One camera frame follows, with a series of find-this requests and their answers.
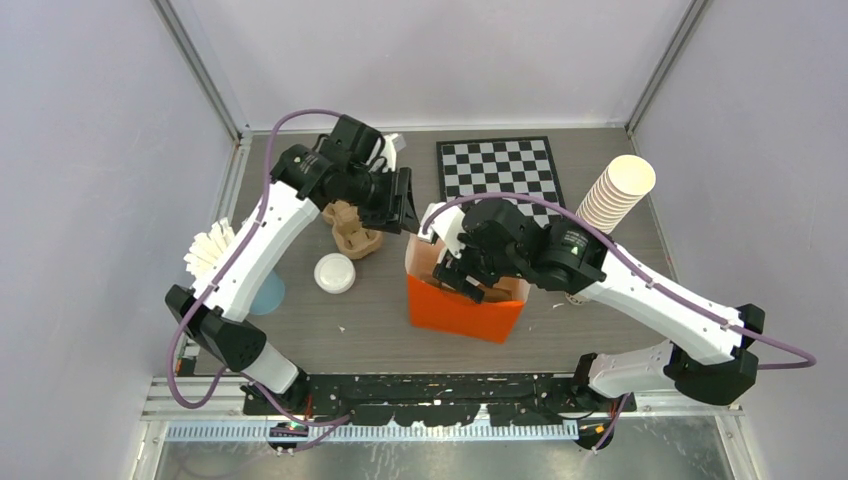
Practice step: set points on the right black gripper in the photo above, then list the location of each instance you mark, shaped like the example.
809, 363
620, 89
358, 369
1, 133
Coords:
450, 272

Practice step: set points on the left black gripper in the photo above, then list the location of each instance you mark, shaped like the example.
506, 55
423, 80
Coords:
405, 216

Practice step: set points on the orange paper bag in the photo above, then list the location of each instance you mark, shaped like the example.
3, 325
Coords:
434, 309

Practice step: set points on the white paper coffee cup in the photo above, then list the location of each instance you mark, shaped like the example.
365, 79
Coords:
577, 299

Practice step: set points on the stack of white paper cups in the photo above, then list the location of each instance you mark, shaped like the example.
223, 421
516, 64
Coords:
625, 181

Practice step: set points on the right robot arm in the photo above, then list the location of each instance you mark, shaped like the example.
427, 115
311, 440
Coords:
705, 349

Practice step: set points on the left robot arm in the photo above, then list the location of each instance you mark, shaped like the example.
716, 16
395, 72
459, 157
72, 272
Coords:
354, 163

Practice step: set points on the brown pulp cup carrier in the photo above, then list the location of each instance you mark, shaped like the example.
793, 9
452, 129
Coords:
351, 237

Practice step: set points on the black white checkerboard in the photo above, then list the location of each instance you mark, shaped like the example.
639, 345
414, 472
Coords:
523, 165

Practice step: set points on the blue straw holder cup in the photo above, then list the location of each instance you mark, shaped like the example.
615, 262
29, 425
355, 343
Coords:
269, 296

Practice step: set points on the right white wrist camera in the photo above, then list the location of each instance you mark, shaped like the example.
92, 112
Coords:
446, 227

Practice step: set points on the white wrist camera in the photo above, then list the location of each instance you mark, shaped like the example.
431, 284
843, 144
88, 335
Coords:
394, 144
446, 227

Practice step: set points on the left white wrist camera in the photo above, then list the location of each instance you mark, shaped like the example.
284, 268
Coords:
394, 144

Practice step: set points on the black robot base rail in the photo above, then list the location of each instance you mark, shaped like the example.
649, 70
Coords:
436, 400

